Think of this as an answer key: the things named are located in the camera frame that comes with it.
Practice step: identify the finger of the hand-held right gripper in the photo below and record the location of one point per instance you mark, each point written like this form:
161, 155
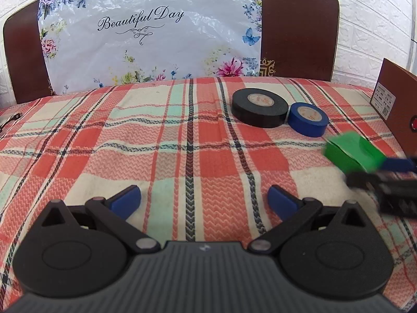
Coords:
395, 164
365, 179

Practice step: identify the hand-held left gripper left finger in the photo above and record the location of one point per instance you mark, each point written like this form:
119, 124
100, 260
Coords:
125, 200

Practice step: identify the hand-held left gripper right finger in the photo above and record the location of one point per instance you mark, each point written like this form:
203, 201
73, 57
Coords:
282, 202

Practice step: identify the green tape roll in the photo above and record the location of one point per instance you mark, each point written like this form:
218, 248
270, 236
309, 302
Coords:
352, 153

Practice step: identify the brown box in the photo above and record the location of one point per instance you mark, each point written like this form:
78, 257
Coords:
400, 104

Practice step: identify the blue tape roll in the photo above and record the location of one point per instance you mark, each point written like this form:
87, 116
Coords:
303, 124

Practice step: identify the black tape roll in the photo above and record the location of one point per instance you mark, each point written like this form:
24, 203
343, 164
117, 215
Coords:
254, 115

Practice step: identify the red plaid blanket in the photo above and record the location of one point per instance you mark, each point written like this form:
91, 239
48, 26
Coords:
130, 143

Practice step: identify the floral printed plastic bag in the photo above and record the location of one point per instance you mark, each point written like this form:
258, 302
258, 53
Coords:
146, 55

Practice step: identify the brown wooden headboard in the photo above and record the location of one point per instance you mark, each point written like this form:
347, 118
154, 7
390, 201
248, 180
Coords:
293, 22

